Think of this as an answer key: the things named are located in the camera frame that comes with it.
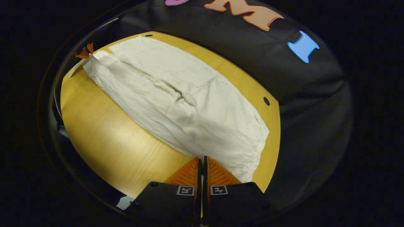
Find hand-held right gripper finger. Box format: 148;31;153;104
131;157;202;226
203;155;272;226

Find white jeans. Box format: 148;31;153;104
69;35;270;183

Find pale blurred object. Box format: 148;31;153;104
116;195;134;211

